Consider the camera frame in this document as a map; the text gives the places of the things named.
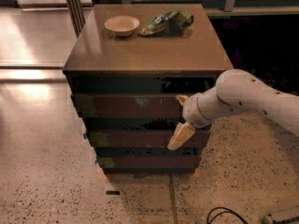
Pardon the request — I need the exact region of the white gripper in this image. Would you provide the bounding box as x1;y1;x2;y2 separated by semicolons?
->
167;93;211;150

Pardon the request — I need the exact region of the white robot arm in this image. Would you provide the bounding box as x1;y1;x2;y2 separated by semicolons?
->
167;69;299;150

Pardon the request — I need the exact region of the brown wooden drawer cabinet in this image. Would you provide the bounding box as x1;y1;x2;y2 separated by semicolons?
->
63;5;232;174

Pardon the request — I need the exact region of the green chip bag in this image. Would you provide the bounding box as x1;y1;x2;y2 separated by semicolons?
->
139;10;194;36

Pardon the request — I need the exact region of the grey power strip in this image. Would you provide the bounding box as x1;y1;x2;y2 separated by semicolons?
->
263;207;299;224

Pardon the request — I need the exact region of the black floor cable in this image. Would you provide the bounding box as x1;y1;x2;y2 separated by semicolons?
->
206;206;249;224

